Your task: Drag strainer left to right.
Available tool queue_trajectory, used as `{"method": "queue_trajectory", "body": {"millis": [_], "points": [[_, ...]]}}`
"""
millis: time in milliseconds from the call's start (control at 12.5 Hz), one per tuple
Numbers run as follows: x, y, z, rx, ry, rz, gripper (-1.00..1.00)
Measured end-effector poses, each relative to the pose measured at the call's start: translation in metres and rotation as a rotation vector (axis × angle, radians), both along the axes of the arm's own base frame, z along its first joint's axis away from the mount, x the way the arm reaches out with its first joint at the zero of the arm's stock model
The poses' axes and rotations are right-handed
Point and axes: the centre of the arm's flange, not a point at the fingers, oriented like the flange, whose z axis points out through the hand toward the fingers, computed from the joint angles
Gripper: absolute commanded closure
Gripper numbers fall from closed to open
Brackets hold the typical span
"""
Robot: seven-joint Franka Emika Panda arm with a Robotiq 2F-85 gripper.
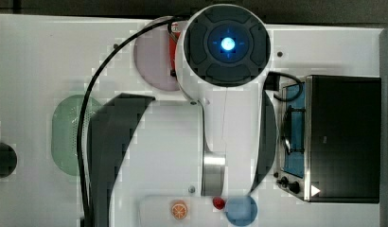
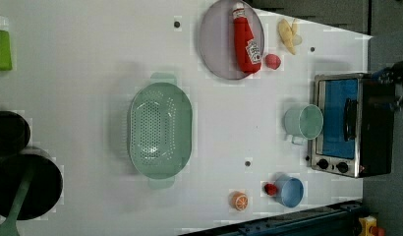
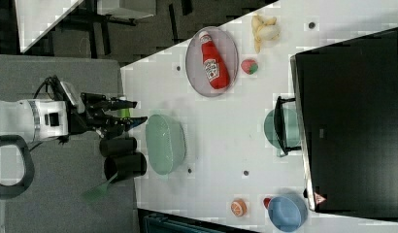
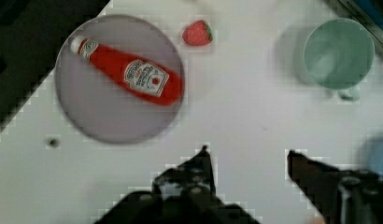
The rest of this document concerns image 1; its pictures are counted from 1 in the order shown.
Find pink oval plate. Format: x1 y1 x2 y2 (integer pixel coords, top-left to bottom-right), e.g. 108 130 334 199
133 25 180 92

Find red ketchup bottle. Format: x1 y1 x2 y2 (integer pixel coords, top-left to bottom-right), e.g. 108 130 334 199
168 22 180 77

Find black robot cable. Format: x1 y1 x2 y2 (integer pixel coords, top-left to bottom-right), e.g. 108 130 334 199
76 16 190 227

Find orange slice toy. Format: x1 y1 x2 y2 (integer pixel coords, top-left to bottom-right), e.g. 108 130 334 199
170 201 188 219

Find red toy fruit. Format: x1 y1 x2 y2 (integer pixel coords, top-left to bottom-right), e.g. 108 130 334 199
212 197 225 210

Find blue bowl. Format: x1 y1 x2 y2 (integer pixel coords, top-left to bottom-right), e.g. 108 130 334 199
224 196 257 227

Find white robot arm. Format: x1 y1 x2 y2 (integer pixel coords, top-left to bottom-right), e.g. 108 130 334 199
175 4 275 197

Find black toaster oven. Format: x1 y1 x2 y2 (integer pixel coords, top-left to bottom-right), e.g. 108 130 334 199
274 75 381 203

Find black cylinder stand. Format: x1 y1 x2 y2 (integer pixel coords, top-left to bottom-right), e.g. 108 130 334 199
0 141 17 179

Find green plastic strainer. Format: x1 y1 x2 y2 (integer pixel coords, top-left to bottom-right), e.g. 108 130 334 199
51 95 84 176

